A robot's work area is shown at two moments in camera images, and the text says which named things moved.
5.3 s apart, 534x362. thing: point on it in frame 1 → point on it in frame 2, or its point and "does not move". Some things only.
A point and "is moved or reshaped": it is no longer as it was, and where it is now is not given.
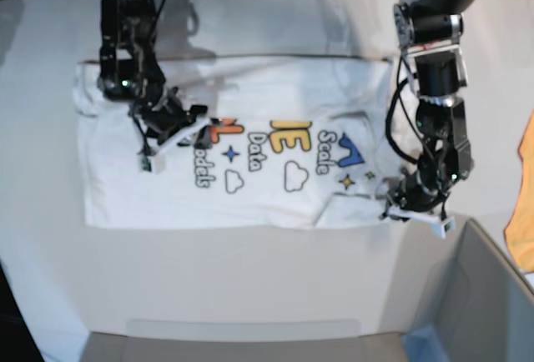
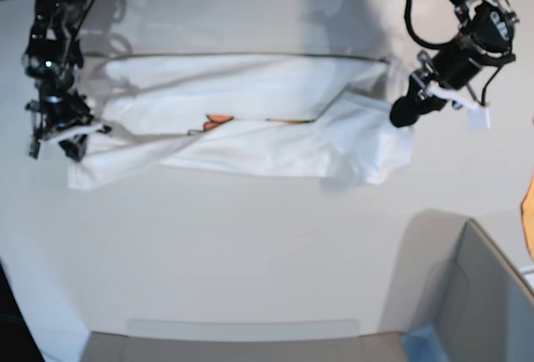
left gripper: (165, 120) → (57, 115)
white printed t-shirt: (297, 143) is moved or reshaped
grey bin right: (460, 299) does not move
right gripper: (412, 196) → (453, 67)
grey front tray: (244, 340) does not move
